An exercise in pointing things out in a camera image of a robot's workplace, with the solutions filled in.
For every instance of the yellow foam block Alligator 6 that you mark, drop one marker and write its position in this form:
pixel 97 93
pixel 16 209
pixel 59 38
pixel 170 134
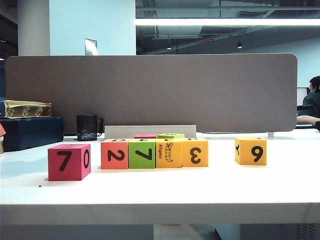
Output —
pixel 168 153

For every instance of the green foam block Duck 7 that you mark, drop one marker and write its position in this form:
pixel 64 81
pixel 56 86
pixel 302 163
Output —
pixel 142 155

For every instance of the yellow foam block 3 T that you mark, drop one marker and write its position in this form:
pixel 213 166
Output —
pixel 195 153

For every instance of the orange foam block number 2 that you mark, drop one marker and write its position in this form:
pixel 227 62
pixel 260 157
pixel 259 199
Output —
pixel 114 155

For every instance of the large pink block 7 0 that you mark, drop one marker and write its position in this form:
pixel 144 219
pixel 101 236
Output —
pixel 67 162

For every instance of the green foam block N 7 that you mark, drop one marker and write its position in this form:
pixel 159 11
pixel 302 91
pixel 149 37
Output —
pixel 171 135

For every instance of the small pink foam block 0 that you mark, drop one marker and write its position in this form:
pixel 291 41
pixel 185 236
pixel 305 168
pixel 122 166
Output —
pixel 145 136

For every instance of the brown grey desk divider panel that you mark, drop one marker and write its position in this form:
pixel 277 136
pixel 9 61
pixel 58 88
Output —
pixel 175 92

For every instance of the black mug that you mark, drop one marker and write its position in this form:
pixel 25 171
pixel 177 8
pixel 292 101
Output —
pixel 86 127

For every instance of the red LED ceiling sign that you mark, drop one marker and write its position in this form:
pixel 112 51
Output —
pixel 205 41

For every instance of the yellow foam block Y 9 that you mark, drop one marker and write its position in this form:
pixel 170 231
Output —
pixel 250 151

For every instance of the dark blue hard case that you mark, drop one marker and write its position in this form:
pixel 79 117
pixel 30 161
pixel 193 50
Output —
pixel 32 132

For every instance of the gold ornate gift box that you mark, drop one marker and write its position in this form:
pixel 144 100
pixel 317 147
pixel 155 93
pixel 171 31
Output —
pixel 27 110

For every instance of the background computer monitor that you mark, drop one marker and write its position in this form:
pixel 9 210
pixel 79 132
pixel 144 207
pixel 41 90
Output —
pixel 302 96

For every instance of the seated person in dark top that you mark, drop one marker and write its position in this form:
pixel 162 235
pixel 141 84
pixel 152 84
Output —
pixel 311 100

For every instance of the white round column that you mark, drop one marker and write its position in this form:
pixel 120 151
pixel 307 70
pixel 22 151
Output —
pixel 33 27

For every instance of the black rounded background object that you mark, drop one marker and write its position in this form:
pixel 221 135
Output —
pixel 318 125

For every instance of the orange red paper object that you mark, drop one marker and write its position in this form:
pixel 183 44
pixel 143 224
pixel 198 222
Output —
pixel 2 130

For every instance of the blue flat box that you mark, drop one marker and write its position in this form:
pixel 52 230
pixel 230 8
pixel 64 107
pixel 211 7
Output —
pixel 2 108

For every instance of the beige wooden object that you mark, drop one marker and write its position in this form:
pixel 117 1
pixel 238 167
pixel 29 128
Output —
pixel 1 147

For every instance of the dark grey vented cabinet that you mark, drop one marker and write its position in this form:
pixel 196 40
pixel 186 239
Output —
pixel 280 232

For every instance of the framed wall sign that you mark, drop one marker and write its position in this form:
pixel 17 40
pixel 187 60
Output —
pixel 90 46

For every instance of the white divider foot bracket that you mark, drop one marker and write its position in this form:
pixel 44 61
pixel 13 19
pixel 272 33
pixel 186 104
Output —
pixel 271 135

